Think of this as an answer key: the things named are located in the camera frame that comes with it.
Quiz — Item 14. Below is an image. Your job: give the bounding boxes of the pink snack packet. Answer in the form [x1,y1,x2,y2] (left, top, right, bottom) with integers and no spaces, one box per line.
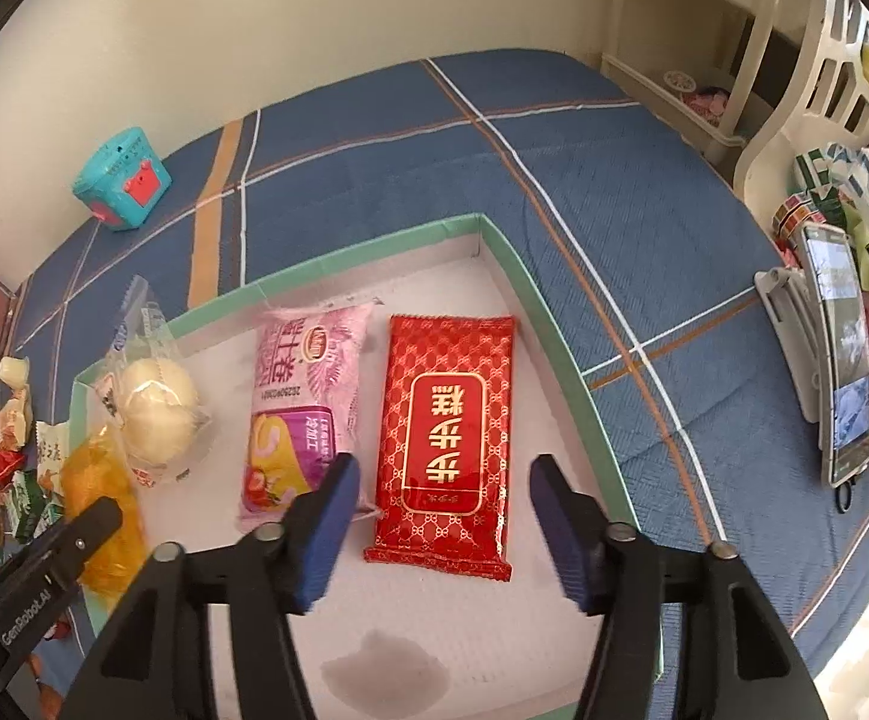
[237,298,375,533]

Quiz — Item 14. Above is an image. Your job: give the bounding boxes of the smartphone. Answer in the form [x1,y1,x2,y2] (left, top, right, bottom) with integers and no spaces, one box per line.
[794,223,869,488]

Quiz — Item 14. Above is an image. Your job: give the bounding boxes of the packets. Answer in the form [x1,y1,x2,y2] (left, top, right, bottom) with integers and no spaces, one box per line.
[70,211,664,720]

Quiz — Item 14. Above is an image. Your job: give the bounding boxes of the white chair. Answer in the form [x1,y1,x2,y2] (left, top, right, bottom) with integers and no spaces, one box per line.
[732,0,869,226]

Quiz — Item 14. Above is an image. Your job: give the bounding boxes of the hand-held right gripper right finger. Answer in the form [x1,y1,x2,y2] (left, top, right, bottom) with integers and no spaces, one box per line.
[528,454,832,720]

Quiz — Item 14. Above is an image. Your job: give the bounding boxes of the colourful puzzle cube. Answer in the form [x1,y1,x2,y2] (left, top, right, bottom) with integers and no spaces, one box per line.
[771,191,836,241]

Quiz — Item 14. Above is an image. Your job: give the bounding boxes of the green and white plastic bag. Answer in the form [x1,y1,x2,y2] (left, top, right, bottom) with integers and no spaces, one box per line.
[792,141,869,200]

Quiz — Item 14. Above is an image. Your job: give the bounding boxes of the green and white snack packet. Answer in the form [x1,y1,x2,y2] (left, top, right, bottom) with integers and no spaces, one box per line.
[0,469,68,541]

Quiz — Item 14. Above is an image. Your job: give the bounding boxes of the beige snack packet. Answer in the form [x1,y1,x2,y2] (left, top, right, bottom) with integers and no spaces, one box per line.
[0,386,37,458]

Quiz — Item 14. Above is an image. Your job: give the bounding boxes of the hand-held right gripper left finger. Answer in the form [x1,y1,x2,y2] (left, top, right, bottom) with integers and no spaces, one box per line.
[63,452,364,720]

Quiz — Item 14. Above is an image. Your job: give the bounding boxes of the pink cloth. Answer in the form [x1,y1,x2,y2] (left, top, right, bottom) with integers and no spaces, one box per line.
[685,86,735,128]

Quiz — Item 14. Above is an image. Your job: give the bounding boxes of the round bun in clear wrapper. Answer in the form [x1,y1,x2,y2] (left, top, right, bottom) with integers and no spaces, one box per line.
[97,276,214,488]

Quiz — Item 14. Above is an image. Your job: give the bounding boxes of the teal toy cube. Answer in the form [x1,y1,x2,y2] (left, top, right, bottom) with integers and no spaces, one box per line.
[73,127,173,230]

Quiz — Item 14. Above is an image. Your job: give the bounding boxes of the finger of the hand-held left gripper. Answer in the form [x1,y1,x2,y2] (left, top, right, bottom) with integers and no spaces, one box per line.
[25,497,124,587]

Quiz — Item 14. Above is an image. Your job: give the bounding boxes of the yellow translucent snack packet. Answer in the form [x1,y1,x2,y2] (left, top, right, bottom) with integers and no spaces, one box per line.
[59,424,151,605]

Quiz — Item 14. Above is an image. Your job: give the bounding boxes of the white phone stand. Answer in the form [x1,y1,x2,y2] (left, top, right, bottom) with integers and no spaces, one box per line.
[753,266,825,425]

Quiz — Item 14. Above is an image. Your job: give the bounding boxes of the red patterned snack packet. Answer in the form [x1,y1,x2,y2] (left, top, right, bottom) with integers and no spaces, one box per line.
[363,313,518,583]

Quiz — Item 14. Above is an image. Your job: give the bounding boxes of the blue plaid bedsheet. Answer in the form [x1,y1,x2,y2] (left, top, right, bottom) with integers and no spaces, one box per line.
[0,51,869,720]

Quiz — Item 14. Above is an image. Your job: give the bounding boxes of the white printed snack packet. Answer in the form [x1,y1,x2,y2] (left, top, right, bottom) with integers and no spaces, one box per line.
[33,420,71,496]

